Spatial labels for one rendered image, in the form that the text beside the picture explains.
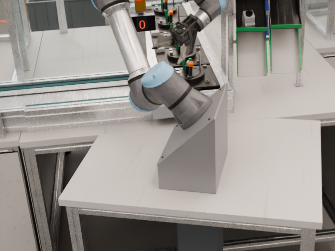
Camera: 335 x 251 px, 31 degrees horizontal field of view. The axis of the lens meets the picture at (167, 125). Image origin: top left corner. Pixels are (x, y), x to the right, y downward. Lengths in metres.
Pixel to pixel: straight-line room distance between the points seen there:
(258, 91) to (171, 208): 0.97
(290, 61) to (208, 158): 0.85
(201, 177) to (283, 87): 0.94
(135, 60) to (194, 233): 0.71
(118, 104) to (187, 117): 0.52
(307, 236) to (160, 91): 0.70
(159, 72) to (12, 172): 0.89
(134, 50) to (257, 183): 0.66
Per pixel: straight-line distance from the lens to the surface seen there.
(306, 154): 2.32
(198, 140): 1.98
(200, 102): 2.09
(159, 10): 3.58
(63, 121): 2.56
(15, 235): 2.83
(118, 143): 2.41
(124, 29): 2.25
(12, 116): 2.59
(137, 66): 2.21
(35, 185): 2.65
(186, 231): 2.35
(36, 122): 2.57
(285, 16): 2.68
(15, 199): 2.71
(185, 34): 2.40
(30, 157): 2.58
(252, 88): 2.83
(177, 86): 2.07
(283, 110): 2.63
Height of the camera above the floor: 2.05
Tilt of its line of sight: 28 degrees down
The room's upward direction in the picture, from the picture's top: 3 degrees counter-clockwise
